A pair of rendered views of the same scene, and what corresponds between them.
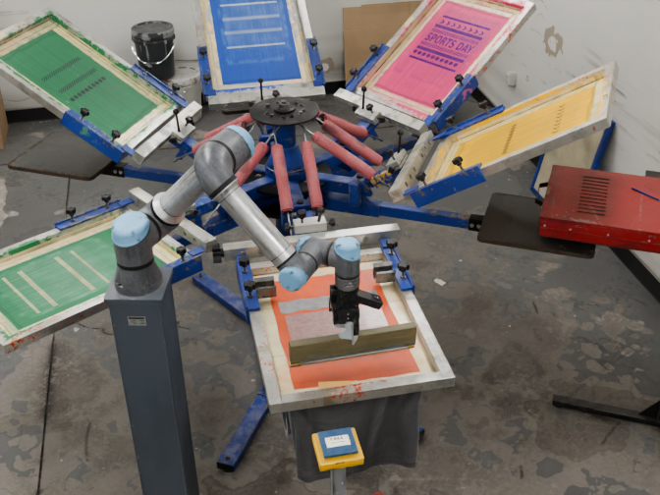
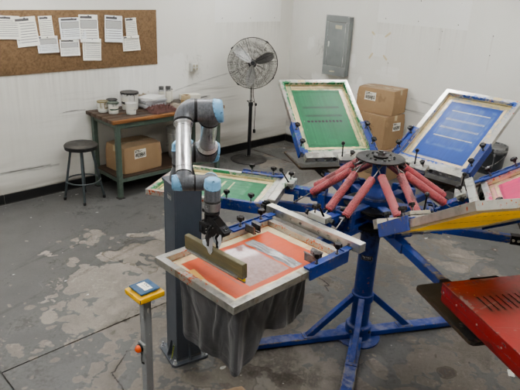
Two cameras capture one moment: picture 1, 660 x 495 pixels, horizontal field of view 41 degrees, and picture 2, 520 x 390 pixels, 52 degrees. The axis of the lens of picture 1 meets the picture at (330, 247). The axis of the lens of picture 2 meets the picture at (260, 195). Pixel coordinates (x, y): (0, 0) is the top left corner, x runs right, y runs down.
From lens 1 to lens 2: 2.36 m
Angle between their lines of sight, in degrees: 51
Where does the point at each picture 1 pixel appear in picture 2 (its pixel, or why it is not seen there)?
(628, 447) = not seen: outside the picture
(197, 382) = not seen: hidden behind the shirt
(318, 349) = (196, 246)
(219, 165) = (182, 107)
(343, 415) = (200, 302)
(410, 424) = (231, 339)
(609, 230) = (477, 320)
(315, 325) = (244, 254)
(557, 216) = (453, 289)
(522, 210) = not seen: hidden behind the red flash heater
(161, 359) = (173, 225)
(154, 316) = (172, 196)
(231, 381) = (306, 322)
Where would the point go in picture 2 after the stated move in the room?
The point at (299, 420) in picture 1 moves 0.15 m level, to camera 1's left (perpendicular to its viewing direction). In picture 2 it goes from (183, 289) to (170, 275)
